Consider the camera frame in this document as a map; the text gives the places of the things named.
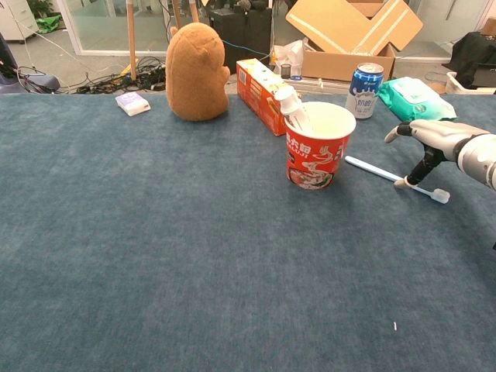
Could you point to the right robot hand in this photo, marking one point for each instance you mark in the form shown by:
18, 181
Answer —
438, 133

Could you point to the light blue toothbrush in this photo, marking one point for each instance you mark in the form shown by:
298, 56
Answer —
376, 170

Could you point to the white toothpaste tube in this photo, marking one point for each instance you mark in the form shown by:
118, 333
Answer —
296, 110

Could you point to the blue white drink can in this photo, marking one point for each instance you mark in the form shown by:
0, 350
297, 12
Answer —
364, 93

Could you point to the open brown cardboard box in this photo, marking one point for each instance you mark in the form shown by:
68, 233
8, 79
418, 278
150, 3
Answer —
341, 27

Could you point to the orange cardboard snack box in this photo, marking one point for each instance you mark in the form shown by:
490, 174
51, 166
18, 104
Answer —
263, 97

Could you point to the green wet wipes pack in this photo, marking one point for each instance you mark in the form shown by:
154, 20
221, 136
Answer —
410, 100

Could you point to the black cloth covered object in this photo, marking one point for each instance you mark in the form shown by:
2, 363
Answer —
474, 54

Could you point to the red instant noodle cup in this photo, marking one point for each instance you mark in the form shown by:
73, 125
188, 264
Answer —
317, 155

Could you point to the black mesh pen cup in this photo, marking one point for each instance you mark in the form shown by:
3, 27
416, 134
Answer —
286, 71

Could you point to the white plastic bag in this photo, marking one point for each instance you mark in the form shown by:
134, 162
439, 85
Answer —
288, 52

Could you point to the black cabinet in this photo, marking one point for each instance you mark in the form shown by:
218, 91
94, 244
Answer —
240, 31

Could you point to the brown plush toy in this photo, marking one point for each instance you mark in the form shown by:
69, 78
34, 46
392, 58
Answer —
195, 73

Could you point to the wooden pole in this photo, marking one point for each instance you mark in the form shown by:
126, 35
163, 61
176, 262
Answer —
131, 38
177, 13
193, 11

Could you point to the blue table cloth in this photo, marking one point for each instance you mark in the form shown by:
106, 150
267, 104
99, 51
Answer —
155, 232

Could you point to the small purple tissue pack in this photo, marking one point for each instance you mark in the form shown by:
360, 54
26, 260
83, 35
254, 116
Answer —
131, 104

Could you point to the green bag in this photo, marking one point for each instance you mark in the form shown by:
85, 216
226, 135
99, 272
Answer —
48, 24

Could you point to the green potted plant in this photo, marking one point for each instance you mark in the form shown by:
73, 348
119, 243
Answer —
38, 7

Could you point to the white cabinet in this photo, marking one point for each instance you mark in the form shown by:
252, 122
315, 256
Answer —
15, 19

